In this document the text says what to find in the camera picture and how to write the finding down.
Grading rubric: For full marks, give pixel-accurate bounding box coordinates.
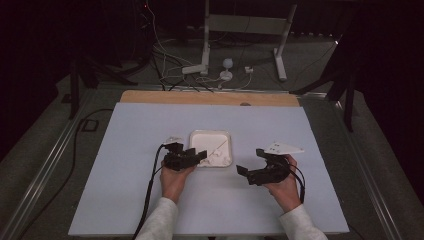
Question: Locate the person's right hand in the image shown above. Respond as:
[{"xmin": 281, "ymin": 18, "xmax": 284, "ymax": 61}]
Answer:
[{"xmin": 264, "ymin": 154, "xmax": 303, "ymax": 214}]

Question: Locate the white metal stand frame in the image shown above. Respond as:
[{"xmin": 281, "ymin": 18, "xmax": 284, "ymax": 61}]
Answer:
[{"xmin": 200, "ymin": 0, "xmax": 298, "ymax": 82}]

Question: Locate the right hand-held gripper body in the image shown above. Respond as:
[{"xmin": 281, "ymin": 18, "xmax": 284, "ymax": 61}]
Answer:
[{"xmin": 247, "ymin": 142, "xmax": 305, "ymax": 186}]

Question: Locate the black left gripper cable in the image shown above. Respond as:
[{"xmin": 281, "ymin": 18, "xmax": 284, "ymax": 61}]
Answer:
[{"xmin": 132, "ymin": 143, "xmax": 167, "ymax": 240}]

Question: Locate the white floor cable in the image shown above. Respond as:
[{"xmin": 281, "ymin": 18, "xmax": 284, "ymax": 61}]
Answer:
[{"xmin": 145, "ymin": 0, "xmax": 254, "ymax": 91}]

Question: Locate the white power strip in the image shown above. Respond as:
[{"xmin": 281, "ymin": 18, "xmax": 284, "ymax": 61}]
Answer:
[{"xmin": 181, "ymin": 64, "xmax": 208, "ymax": 76}]

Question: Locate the pale blue table mat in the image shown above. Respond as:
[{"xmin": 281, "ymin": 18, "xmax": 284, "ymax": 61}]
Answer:
[{"xmin": 68, "ymin": 102, "xmax": 350, "ymax": 237}]

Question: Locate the metal floor rail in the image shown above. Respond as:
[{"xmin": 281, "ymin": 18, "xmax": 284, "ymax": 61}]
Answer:
[
  {"xmin": 0, "ymin": 87, "xmax": 98, "ymax": 240},
  {"xmin": 331, "ymin": 98, "xmax": 406, "ymax": 240}
]

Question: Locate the small white round lamp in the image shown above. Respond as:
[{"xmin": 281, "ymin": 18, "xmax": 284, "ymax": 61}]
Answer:
[{"xmin": 219, "ymin": 58, "xmax": 235, "ymax": 82}]

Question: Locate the black floor cable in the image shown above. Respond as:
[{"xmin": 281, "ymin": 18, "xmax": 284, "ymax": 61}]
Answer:
[{"xmin": 16, "ymin": 108, "xmax": 115, "ymax": 240}]

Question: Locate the person's left hand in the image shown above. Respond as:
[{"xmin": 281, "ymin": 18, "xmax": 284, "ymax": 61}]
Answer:
[{"xmin": 159, "ymin": 162, "xmax": 196, "ymax": 204}]

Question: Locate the white square plate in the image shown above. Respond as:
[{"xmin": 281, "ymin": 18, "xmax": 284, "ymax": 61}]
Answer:
[{"xmin": 187, "ymin": 129, "xmax": 233, "ymax": 169}]

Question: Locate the black tripod stand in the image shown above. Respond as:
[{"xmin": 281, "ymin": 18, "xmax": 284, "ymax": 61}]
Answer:
[
  {"xmin": 289, "ymin": 33, "xmax": 358, "ymax": 133},
  {"xmin": 67, "ymin": 54, "xmax": 140, "ymax": 121}
]

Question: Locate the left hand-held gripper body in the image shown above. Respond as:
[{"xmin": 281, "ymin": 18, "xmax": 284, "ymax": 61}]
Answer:
[{"xmin": 163, "ymin": 135, "xmax": 201, "ymax": 172}]

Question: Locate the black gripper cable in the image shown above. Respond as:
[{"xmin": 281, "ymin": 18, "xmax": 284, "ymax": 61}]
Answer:
[
  {"xmin": 132, "ymin": 143, "xmax": 167, "ymax": 240},
  {"xmin": 285, "ymin": 162, "xmax": 306, "ymax": 205}
]

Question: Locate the black square floor socket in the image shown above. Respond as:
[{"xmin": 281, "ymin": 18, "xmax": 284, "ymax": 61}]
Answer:
[{"xmin": 80, "ymin": 119, "xmax": 100, "ymax": 133}]

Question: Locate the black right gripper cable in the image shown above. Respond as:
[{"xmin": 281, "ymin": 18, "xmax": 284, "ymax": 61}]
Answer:
[{"xmin": 285, "ymin": 162, "xmax": 306, "ymax": 205}]

